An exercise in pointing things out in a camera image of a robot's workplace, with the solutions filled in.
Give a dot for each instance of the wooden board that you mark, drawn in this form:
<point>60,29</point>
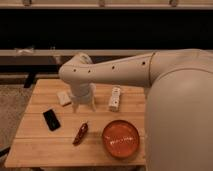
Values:
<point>35,145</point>

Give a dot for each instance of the red chili pepper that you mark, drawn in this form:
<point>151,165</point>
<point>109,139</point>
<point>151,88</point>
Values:
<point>81,133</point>

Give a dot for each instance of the orange bowl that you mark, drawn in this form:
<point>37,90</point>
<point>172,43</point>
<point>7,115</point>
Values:
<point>120,139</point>

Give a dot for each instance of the white sponge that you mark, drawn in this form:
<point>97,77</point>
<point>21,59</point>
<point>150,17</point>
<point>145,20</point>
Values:
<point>63,98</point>

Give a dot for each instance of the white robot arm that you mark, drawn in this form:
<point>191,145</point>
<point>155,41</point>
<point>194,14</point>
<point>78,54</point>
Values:
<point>179,104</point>

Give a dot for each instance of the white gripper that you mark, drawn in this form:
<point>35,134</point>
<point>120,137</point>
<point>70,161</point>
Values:
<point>82,94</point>

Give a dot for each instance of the black phone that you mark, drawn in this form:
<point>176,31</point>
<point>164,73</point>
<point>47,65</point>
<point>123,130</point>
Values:
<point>51,120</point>

